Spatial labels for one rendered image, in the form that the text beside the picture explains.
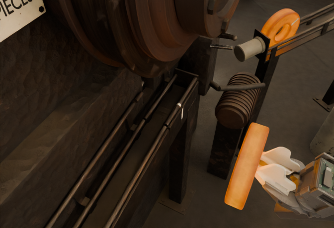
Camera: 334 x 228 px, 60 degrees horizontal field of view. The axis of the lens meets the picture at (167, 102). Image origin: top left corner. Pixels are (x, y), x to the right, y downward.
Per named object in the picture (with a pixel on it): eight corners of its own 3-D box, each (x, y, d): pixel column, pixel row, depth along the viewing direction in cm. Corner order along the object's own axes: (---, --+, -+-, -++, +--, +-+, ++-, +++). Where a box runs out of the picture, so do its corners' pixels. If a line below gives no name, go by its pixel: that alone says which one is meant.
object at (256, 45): (232, 55, 103) (234, 42, 99) (253, 46, 105) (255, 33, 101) (243, 65, 100) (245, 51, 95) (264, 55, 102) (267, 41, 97)
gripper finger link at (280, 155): (262, 127, 48) (312, 156, 47) (246, 143, 53) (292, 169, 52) (257, 142, 46) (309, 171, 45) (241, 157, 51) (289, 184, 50)
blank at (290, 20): (265, 53, 110) (271, 58, 108) (252, 33, 98) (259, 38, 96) (297, 24, 107) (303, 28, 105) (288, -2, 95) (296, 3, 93)
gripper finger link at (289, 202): (271, 166, 49) (317, 192, 48) (266, 170, 51) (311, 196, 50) (264, 190, 47) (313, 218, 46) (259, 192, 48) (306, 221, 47)
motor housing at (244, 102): (201, 175, 141) (214, 101, 102) (216, 142, 155) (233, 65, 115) (226, 187, 137) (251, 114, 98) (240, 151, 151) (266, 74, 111)
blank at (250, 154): (227, 182, 42) (250, 191, 41) (256, 104, 50) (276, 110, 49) (220, 214, 55) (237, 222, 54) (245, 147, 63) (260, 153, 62)
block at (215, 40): (176, 88, 103) (178, 30, 85) (186, 74, 108) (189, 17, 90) (205, 98, 99) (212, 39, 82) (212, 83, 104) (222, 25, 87)
